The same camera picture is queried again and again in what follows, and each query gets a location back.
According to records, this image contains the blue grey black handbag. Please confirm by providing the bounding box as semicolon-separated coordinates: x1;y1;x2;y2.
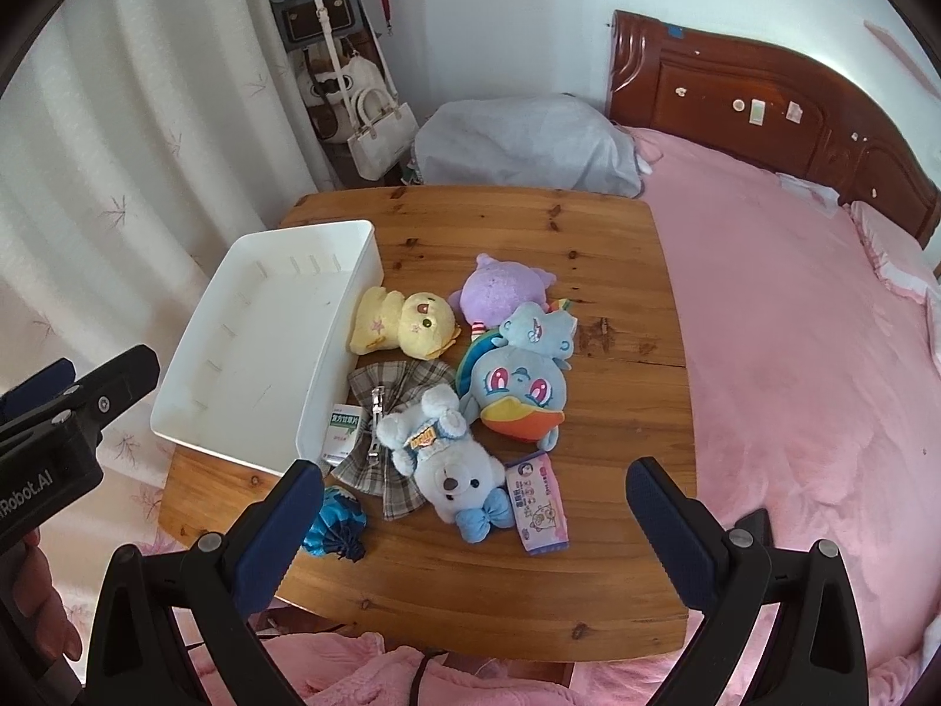
268;0;370;54

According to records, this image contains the pink tissue packet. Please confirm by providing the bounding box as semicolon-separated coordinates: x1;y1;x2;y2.
503;454;572;555

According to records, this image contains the small light blue plush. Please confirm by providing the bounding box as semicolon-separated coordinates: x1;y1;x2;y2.
489;299;579;372

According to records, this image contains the blue drawstring pouch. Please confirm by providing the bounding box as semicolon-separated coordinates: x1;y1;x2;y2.
301;485;369;564

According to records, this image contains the plaid fabric bow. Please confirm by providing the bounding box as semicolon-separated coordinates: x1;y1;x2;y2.
327;360;461;523

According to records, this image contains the pink pillow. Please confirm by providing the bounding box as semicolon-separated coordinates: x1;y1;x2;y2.
847;200;941;369

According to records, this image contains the black cable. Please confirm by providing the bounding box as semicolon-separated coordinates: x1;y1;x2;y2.
410;647;451;706

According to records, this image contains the grey covered pillow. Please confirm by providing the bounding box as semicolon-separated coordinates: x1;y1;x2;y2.
410;93;649;199

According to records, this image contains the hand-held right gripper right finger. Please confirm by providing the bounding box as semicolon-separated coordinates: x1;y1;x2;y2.
625;456;872;706

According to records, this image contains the white plastic bin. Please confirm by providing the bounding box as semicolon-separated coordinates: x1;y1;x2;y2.
149;218;383;478

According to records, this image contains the green white medicine box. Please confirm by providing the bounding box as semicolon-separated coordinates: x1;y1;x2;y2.
321;404;366;466

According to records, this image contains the white handbag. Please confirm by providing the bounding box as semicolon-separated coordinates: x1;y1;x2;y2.
345;86;419;181

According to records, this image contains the person's left hand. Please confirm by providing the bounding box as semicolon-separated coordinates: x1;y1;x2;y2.
0;528;84;664

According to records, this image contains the blue plush duck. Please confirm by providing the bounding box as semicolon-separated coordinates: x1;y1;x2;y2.
456;327;572;453

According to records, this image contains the pink blanket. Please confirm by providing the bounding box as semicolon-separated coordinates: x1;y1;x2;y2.
566;125;941;706

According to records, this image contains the yellow plush chick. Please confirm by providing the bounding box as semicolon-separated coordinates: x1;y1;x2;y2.
347;285;463;363

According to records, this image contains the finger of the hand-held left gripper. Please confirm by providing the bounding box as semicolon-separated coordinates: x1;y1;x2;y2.
0;358;78;424
40;344;161;451

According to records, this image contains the white teddy bear blue bow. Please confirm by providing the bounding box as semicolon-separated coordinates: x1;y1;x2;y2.
376;382;517;545

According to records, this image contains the white fluffy bag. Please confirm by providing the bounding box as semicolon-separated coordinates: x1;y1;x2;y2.
294;50;385;145

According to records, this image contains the purple plush toy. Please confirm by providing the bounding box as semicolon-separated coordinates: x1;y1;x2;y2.
448;253;558;332

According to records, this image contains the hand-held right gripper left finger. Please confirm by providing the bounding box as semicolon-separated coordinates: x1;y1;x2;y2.
86;458;325;706

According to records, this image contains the brown wooden headboard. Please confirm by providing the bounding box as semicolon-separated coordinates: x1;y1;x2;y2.
606;9;941;251

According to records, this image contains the pink fleece cloth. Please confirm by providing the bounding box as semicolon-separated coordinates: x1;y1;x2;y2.
169;628;663;706

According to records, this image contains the white curtain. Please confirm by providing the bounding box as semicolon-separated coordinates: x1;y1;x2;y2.
0;0;354;531

